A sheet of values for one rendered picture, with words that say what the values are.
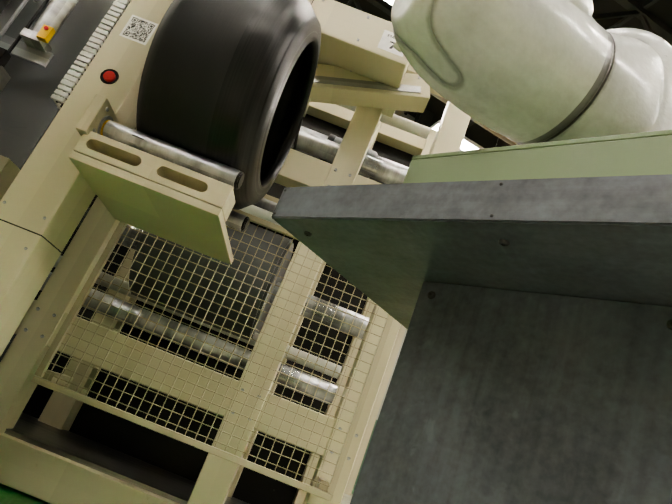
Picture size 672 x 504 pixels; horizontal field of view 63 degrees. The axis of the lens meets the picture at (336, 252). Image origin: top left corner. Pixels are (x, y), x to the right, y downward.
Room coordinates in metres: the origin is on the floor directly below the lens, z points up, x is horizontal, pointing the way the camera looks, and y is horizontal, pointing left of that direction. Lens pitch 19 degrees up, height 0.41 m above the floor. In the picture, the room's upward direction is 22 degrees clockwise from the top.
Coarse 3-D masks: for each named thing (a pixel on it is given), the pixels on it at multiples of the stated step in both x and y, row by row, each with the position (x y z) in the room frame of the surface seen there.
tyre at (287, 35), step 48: (192, 0) 1.03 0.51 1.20; (240, 0) 1.03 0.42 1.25; (288, 0) 1.06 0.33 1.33; (192, 48) 1.04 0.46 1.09; (240, 48) 1.03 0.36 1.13; (288, 48) 1.06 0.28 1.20; (144, 96) 1.13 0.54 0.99; (192, 96) 1.09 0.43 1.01; (240, 96) 1.07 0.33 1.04; (288, 96) 1.53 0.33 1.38; (192, 144) 1.17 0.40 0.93; (240, 144) 1.14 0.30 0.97; (288, 144) 1.53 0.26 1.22; (240, 192) 1.30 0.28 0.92
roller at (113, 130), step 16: (112, 128) 1.17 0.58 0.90; (128, 128) 1.17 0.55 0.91; (128, 144) 1.18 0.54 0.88; (144, 144) 1.17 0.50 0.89; (160, 144) 1.16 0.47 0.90; (176, 160) 1.17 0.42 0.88; (192, 160) 1.16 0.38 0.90; (208, 160) 1.16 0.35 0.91; (208, 176) 1.18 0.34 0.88; (224, 176) 1.16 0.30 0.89; (240, 176) 1.16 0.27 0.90
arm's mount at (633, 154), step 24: (528, 144) 0.43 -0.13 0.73; (552, 144) 0.42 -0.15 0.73; (576, 144) 0.40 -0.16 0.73; (600, 144) 0.39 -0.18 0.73; (624, 144) 0.37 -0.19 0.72; (648, 144) 0.36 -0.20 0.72; (408, 168) 0.52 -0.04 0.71; (432, 168) 0.50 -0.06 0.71; (456, 168) 0.48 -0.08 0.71; (480, 168) 0.46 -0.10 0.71; (504, 168) 0.44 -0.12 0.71; (528, 168) 0.43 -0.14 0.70; (552, 168) 0.41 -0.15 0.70; (576, 168) 0.40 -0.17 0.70; (600, 168) 0.38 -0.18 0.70; (624, 168) 0.37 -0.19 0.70; (648, 168) 0.36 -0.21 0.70
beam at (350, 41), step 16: (320, 0) 1.50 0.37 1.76; (320, 16) 1.50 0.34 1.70; (336, 16) 1.50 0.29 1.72; (352, 16) 1.50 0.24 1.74; (368, 16) 1.49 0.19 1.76; (336, 32) 1.50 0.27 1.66; (352, 32) 1.50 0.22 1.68; (368, 32) 1.50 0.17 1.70; (320, 48) 1.58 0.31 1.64; (336, 48) 1.54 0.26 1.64; (352, 48) 1.51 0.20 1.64; (368, 48) 1.50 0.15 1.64; (336, 64) 1.62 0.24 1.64; (352, 64) 1.59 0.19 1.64; (368, 64) 1.56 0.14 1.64; (384, 64) 1.53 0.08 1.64; (400, 64) 1.50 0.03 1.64; (384, 80) 1.61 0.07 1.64; (400, 80) 1.58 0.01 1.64
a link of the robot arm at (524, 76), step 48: (432, 0) 0.42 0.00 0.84; (480, 0) 0.41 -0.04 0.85; (528, 0) 0.41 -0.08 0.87; (576, 0) 0.42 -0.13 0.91; (432, 48) 0.46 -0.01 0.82; (480, 48) 0.44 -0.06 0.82; (528, 48) 0.43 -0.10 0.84; (576, 48) 0.43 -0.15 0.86; (480, 96) 0.48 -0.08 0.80; (528, 96) 0.47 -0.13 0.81; (576, 96) 0.46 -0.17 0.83
